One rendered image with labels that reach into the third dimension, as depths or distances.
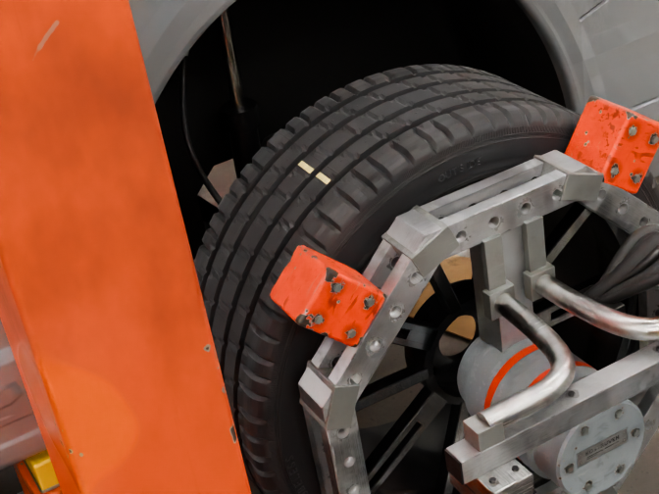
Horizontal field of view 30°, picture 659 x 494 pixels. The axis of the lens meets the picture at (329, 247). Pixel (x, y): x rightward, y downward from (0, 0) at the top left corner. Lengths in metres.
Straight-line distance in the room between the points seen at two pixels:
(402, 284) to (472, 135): 0.21
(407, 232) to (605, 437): 0.33
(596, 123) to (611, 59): 0.53
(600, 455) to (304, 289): 0.40
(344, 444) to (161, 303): 0.39
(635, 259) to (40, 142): 0.72
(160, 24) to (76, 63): 0.60
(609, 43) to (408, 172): 0.68
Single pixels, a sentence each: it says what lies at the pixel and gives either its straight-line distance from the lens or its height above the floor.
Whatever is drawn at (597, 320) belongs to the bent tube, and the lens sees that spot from 1.39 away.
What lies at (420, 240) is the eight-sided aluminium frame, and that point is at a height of 1.11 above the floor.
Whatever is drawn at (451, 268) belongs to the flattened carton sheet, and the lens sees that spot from 3.36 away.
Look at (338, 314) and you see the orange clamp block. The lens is 1.33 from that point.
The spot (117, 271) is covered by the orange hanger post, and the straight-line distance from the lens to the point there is 1.08.
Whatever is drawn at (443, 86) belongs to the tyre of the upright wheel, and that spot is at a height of 1.18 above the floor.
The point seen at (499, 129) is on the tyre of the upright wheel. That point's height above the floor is 1.16.
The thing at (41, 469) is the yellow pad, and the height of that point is 0.72.
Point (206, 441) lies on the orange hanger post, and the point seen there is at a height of 1.06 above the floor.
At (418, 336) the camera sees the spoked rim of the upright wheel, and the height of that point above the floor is 0.91.
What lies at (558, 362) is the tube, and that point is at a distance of 1.32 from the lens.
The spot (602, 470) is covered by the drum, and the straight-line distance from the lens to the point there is 1.47.
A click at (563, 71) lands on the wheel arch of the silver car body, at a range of 1.97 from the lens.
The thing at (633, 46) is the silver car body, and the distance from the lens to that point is 2.05.
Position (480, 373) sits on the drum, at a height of 0.89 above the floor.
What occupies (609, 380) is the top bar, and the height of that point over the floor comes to 0.98.
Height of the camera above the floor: 1.81
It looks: 31 degrees down
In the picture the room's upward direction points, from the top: 10 degrees counter-clockwise
